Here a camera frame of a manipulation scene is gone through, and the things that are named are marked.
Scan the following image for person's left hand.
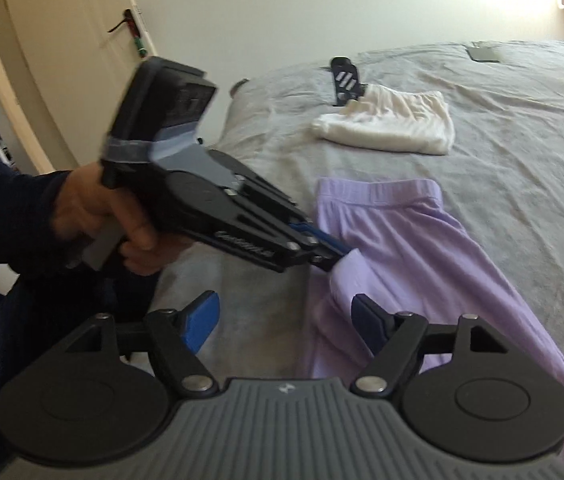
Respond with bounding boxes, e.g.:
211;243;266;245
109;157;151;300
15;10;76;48
52;160;195;277

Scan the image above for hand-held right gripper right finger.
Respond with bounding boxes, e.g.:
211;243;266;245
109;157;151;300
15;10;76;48
352;294;512;399

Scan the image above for white shorts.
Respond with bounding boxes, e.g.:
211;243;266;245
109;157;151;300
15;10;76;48
311;84;456;157

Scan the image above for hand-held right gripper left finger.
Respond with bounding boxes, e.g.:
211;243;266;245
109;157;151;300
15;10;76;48
59;291;221;397

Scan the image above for person's dark clothing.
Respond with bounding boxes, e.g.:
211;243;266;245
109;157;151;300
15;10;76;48
0;240;163;480

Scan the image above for black striped object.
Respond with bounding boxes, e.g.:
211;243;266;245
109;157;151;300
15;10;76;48
329;56;367;107

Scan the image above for black phone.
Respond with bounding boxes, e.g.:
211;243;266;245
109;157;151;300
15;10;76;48
466;43;503;64

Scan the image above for purple pants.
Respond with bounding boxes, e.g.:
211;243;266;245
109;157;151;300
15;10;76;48
302;177;564;471

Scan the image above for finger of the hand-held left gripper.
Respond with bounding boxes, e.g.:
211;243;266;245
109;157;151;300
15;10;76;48
229;170;351;257
284;240;349;275

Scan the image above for person's left forearm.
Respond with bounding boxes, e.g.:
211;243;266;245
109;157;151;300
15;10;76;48
0;140;83;271

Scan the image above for black door handle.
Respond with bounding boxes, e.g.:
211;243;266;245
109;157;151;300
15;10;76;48
108;8;137;34

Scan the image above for cream door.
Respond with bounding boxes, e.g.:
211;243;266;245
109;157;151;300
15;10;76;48
0;0;160;176

